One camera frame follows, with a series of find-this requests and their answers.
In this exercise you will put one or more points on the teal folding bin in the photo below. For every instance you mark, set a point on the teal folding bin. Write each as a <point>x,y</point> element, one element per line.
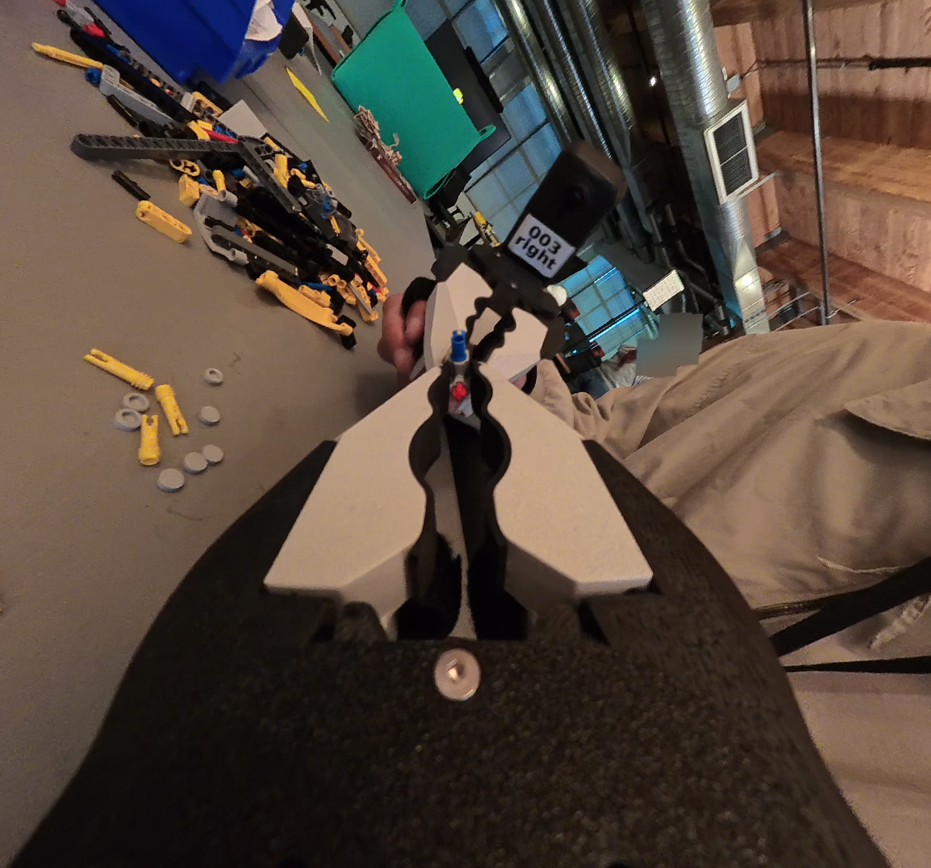
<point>407,97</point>

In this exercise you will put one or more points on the white air vent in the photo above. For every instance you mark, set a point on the white air vent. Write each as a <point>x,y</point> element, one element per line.
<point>731,152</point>

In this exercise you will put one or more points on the small black box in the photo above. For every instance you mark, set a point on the small black box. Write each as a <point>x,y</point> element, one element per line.
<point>294,32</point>

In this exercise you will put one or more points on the yellow holed toy brick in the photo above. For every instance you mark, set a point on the yellow holed toy brick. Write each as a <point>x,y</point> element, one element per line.
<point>164,221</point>

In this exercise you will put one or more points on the person's beige jacket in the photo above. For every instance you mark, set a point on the person's beige jacket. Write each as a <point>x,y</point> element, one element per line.
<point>858,737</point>

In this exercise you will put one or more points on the yellow paper slip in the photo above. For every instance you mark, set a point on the yellow paper slip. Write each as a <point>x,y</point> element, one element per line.
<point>305,94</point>

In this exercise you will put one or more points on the silver ventilation duct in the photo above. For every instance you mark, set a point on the silver ventilation duct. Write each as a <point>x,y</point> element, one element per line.
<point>691,46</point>

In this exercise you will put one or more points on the person's right hand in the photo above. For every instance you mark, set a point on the person's right hand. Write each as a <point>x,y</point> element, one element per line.
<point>400,344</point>

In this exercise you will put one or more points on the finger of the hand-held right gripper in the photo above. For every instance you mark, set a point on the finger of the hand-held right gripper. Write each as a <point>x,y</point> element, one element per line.
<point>527,344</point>
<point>447,315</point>

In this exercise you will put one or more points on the pile of toy bricks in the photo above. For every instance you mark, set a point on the pile of toy bricks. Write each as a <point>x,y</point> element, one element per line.
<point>276,221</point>

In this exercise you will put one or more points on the yellow toy pin connector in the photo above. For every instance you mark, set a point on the yellow toy pin connector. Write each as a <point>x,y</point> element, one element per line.
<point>171,410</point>
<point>120,368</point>
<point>149,440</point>

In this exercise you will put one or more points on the person's right forearm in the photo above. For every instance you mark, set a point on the person's right forearm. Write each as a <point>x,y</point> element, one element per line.
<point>727,410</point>

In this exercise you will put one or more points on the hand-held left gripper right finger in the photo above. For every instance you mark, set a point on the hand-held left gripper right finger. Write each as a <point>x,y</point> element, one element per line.
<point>574,519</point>

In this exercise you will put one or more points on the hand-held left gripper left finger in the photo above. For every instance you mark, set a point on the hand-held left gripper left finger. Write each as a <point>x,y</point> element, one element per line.
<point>349,519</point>

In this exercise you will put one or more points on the black toy pin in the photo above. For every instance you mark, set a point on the black toy pin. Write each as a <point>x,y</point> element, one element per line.
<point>131,184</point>

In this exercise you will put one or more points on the black monitor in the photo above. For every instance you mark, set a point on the black monitor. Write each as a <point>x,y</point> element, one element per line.
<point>473,68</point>

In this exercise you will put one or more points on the long dark grey beam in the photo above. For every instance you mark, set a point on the long dark grey beam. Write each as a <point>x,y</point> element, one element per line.
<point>160,146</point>

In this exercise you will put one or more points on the grey toy angle connector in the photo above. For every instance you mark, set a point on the grey toy angle connector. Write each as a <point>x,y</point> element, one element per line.
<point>458,392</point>

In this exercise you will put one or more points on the grey desk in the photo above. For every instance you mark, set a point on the grey desk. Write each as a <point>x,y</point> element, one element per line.
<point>73,301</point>

